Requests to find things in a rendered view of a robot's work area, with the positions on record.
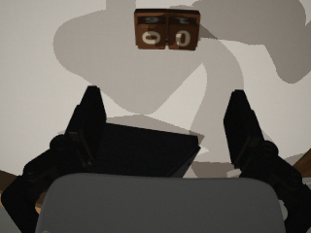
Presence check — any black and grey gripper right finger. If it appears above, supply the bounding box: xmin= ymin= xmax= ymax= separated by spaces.
xmin=224 ymin=89 xmax=311 ymax=233

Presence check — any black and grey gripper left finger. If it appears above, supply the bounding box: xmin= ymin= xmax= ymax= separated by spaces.
xmin=1 ymin=85 xmax=107 ymax=233

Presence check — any brown digit cube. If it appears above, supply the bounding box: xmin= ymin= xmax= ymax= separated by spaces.
xmin=168 ymin=17 xmax=198 ymax=50
xmin=137 ymin=17 xmax=166 ymax=50

